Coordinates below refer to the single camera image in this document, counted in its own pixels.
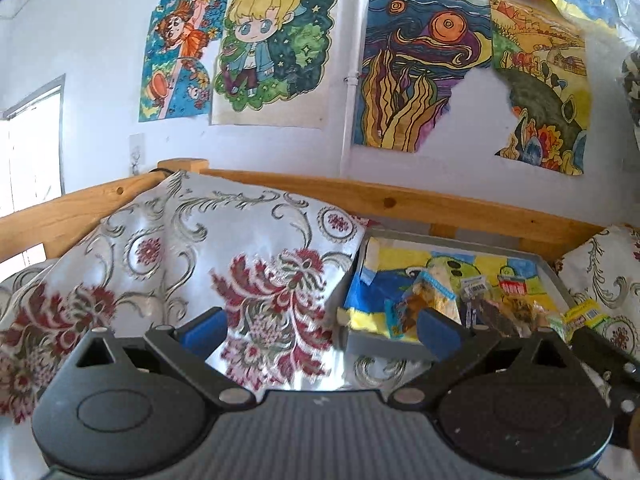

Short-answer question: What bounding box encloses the blue-edged dried snack bag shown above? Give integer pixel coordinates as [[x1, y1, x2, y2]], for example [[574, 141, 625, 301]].
[[384, 270, 433, 339]]

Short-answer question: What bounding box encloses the round biscuit green label packet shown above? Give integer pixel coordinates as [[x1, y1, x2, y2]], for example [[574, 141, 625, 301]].
[[532, 302, 568, 342]]

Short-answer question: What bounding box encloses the dark blue small snack packet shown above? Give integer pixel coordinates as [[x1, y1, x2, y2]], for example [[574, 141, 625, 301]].
[[459, 275, 490, 327]]

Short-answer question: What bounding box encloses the wrapped beige cake bar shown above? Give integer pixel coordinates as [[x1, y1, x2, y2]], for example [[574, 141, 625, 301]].
[[426, 264, 461, 324]]

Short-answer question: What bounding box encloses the yellow green snack packet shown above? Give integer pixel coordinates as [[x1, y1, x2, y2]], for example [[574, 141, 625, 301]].
[[562, 299, 608, 344]]

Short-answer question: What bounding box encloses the red label egg packet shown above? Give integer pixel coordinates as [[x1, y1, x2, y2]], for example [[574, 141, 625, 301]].
[[498, 274, 535, 300]]

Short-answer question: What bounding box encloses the golden brown snack wrapper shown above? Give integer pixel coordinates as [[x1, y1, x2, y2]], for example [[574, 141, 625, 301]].
[[477, 296, 550, 338]]

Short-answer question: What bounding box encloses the colourful drawing tray liner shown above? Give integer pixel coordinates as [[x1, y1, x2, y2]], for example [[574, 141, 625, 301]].
[[337, 236, 558, 344]]

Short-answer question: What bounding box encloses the floral white red bedspread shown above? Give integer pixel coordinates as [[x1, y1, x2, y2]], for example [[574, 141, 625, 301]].
[[0, 169, 640, 480]]

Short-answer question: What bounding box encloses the grey shallow tray box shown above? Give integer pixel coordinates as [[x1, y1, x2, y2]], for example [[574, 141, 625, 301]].
[[337, 228, 575, 361]]

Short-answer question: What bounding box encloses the wooden bed headboard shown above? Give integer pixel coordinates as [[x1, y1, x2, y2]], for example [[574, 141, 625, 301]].
[[1, 158, 602, 261]]

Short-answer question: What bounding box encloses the white wall socket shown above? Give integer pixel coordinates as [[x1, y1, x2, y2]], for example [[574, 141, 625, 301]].
[[129, 133, 145, 176]]

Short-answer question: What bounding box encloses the window frame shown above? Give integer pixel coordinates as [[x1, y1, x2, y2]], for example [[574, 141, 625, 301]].
[[1, 76, 65, 217]]

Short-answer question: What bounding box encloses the orange girl wall drawing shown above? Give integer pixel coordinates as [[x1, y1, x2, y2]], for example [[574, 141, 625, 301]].
[[139, 0, 228, 122]]

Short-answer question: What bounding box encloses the blond boy wall drawing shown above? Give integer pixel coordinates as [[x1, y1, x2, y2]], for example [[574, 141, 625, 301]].
[[210, 0, 341, 129]]

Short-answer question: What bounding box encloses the landscape flowers wall drawing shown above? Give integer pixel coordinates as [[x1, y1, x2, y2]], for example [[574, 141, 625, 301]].
[[489, 0, 591, 176]]

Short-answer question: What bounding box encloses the seaweed swirl wall drawing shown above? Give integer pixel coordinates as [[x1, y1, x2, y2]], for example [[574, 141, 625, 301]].
[[352, 0, 491, 153]]

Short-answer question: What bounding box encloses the white wall pipe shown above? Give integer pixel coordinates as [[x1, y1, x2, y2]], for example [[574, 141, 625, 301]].
[[338, 0, 364, 179]]

